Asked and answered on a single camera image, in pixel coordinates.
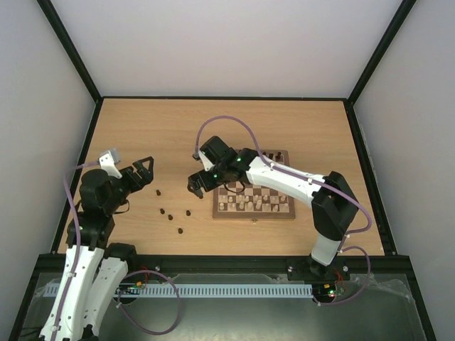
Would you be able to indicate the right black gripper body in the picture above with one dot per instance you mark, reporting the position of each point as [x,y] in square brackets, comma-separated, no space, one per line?
[198,181]

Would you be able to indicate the wooden chess board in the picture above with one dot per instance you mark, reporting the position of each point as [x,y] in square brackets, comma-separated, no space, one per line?
[256,193]

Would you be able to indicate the white slotted cable duct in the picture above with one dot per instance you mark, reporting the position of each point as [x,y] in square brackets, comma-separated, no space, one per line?
[223,291]

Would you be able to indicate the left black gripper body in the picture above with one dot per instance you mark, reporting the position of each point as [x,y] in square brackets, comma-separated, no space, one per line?
[114,203]

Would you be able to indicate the black aluminium frame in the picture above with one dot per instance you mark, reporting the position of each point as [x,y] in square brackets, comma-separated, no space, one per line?
[389,263]

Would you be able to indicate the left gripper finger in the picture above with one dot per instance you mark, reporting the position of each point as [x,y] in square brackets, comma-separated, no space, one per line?
[144,178]
[145,165]

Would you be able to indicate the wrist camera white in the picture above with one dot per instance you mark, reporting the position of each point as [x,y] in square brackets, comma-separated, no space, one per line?
[201,157]
[108,161]

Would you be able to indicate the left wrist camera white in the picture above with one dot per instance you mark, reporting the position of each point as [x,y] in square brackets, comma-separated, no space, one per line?
[108,161]

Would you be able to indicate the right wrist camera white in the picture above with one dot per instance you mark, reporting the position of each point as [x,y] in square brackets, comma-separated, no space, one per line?
[201,157]

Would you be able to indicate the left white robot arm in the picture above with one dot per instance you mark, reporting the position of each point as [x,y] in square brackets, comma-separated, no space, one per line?
[94,267]

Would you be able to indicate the metal base plate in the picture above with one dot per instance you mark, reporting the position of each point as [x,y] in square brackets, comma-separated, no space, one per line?
[374,315]

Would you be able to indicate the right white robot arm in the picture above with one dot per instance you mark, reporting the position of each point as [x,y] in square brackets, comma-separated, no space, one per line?
[330,198]

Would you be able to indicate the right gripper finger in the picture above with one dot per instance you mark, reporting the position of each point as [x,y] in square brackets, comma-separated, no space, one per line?
[196,191]
[193,184]

